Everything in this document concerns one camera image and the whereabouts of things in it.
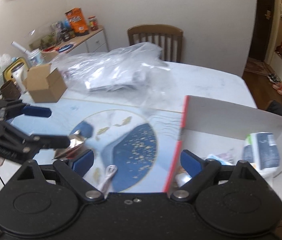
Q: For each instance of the open small cardboard box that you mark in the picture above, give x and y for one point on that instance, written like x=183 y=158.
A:
x=44 y=84

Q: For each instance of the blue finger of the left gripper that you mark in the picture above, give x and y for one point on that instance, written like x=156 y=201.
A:
x=51 y=141
x=36 y=111

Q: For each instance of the red lidded jar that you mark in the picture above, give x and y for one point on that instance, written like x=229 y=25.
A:
x=93 y=23

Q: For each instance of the brown wooden chair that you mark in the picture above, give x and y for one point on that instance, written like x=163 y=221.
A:
x=168 y=37

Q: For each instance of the red and white cardboard box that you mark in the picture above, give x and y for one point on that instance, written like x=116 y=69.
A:
x=210 y=126

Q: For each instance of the orange snack bag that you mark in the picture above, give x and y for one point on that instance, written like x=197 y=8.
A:
x=77 y=22

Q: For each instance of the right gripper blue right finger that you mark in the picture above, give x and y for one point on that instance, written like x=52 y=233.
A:
x=202 y=174

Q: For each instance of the white side cabinet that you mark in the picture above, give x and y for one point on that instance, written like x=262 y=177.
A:
x=94 y=42

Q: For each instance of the crumpled clear plastic bag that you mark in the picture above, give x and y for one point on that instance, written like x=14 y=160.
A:
x=134 y=74

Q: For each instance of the shiny brown foil packet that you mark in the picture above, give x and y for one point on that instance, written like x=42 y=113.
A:
x=76 y=140

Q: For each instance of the white electric kettle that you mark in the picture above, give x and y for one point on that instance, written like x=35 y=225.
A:
x=19 y=74

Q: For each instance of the brown ceramic mug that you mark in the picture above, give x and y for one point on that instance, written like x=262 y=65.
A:
x=9 y=91

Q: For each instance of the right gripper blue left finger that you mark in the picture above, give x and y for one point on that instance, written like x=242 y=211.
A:
x=71 y=173

